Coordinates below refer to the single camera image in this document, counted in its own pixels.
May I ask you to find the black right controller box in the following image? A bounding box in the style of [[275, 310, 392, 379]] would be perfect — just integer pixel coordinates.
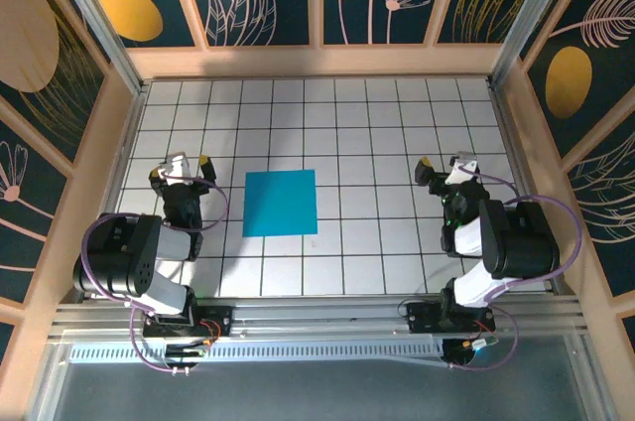
[[441, 339, 500, 367]]

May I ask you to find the black left controller box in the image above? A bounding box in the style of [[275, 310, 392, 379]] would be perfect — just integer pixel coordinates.
[[165, 341, 208, 376]]

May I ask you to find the aluminium frame rail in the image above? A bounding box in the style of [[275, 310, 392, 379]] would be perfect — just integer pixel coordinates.
[[47, 294, 589, 343]]

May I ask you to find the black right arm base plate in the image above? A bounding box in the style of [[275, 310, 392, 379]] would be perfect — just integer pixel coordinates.
[[405, 300, 497, 334]]

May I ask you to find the black controller box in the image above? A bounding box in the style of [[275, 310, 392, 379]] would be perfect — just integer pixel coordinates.
[[165, 341, 208, 376], [441, 339, 500, 367]]

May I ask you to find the white slotted cable duct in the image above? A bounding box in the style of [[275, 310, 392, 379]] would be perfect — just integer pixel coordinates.
[[68, 339, 447, 367]]

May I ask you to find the blue paper sheet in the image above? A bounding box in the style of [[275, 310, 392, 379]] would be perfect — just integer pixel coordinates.
[[241, 169, 318, 237]]

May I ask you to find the aluminium corner post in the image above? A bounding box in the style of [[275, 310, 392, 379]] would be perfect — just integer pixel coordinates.
[[42, 0, 150, 94], [487, 0, 582, 89]]

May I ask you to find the aluminium table side rail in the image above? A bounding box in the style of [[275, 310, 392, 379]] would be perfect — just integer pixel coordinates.
[[73, 82, 150, 303], [488, 77, 570, 296]]

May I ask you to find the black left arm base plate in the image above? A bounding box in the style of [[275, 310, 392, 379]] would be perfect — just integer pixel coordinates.
[[142, 305, 234, 339]]

